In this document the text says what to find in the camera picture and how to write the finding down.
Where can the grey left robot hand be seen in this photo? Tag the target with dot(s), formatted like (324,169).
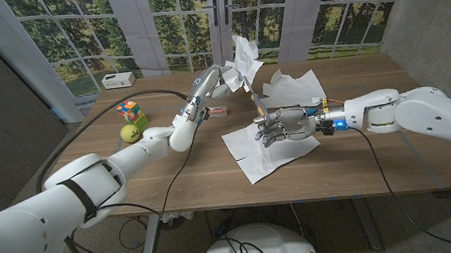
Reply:
(208,83)

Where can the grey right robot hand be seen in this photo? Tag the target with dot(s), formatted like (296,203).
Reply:
(297,123)

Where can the wrinkled white paper sheet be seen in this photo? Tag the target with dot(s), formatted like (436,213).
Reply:
(245,56)

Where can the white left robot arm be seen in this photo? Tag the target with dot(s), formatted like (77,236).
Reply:
(29,234)

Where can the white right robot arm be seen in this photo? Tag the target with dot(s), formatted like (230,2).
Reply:
(419,108)

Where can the yellow tennis ball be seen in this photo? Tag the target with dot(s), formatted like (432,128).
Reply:
(129,134)

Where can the Colgate toothpaste box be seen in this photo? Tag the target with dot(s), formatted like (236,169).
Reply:
(218,111)

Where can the green cube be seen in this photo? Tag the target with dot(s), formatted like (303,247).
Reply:
(139,122)

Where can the multicoloured puzzle cube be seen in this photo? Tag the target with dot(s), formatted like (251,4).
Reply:
(128,110)

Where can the white power strip box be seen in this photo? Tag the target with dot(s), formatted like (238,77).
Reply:
(118,80)

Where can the printed forest window backdrop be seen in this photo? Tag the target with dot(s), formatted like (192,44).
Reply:
(324,17)

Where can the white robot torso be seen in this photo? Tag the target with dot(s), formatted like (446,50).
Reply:
(273,244)

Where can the grey table leg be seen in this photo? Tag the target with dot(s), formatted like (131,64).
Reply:
(369,225)

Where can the crumpled paper scrap under table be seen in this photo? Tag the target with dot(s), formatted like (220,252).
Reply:
(172,218)

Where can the white table leg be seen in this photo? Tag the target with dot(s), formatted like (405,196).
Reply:
(151,241)

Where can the white pillar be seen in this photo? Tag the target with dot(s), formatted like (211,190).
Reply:
(21,52)

